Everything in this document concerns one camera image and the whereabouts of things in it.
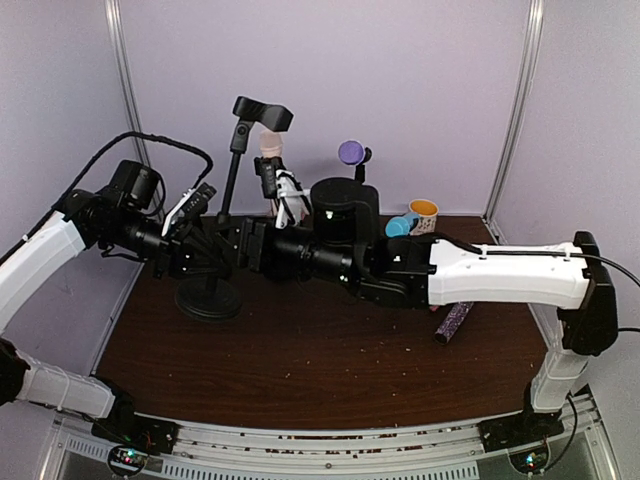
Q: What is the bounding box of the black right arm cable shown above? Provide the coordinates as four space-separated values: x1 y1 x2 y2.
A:
429 232 640 334

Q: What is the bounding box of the glitter purple silver microphone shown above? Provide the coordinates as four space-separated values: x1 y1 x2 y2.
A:
433 302 474 345

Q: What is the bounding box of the black stand of glitter microphone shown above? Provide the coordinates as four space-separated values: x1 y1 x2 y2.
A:
174 95 295 322

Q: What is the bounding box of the black stand of cream microphone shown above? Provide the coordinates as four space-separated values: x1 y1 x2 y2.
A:
254 156 284 216

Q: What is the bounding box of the cream white microphone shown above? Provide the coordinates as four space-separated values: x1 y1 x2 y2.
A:
259 129 283 159

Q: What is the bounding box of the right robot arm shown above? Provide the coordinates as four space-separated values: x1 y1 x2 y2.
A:
216 177 618 442

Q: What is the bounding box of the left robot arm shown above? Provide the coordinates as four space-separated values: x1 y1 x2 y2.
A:
1 160 216 444

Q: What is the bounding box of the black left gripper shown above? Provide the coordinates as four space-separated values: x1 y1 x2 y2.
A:
102 207 228 279

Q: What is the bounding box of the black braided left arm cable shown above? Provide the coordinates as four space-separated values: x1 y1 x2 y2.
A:
0 130 215 266

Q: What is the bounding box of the aluminium right rear frame post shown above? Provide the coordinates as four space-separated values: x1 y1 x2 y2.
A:
483 0 545 225

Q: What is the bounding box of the blue microphone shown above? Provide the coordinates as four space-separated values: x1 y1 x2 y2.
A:
385 212 420 238

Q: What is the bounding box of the black stand of purple microphone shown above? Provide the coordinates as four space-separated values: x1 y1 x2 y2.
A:
354 147 372 184

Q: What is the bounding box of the aluminium frame post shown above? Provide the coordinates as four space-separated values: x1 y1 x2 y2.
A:
483 0 545 225
104 0 143 133

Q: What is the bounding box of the white floral mug yellow inside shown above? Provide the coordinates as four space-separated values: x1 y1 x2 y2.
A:
409 199 439 236

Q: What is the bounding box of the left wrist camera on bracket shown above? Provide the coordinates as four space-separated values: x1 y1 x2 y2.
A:
161 183 217 238

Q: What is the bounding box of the aluminium left rear frame post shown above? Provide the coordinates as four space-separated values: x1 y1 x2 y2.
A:
104 0 143 133

